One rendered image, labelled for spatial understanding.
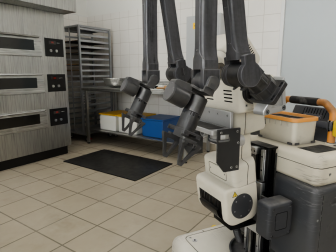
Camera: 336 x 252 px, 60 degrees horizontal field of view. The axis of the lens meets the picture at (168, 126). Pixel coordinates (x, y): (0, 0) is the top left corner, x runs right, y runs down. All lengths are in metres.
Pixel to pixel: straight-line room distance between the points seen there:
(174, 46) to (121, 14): 3.96
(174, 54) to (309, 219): 0.85
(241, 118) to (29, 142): 3.14
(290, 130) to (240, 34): 0.55
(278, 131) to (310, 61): 2.50
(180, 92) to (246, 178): 0.52
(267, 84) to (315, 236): 0.64
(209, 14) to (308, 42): 3.02
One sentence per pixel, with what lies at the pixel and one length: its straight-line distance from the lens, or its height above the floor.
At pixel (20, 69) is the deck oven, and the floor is 1.14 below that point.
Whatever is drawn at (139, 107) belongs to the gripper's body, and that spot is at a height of 0.97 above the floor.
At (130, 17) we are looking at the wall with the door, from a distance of 5.06.
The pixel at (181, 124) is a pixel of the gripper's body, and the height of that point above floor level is 0.97.
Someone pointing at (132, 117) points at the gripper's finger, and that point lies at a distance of 1.17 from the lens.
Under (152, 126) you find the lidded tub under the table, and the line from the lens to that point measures 3.98.
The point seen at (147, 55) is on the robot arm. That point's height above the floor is 1.18.
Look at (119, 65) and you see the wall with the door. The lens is 5.18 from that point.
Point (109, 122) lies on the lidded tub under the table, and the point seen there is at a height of 0.36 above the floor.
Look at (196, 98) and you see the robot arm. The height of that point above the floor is 1.04.
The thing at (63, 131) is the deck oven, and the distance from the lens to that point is 4.17.
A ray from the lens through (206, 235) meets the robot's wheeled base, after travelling 1.63.
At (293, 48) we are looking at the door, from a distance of 3.86.
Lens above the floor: 1.11
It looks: 10 degrees down
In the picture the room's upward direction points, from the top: straight up
